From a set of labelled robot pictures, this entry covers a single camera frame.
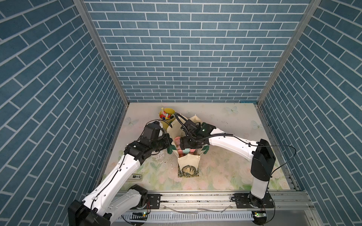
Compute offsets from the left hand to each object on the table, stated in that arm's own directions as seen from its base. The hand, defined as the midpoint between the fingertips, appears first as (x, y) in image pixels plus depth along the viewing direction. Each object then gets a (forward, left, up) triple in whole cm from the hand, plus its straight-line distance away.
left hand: (177, 140), depth 75 cm
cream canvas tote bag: (+15, -11, 0) cm, 19 cm away
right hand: (+1, -4, -8) cm, 9 cm away
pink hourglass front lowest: (0, 0, 0) cm, 0 cm away
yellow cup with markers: (+21, +8, -3) cm, 23 cm away
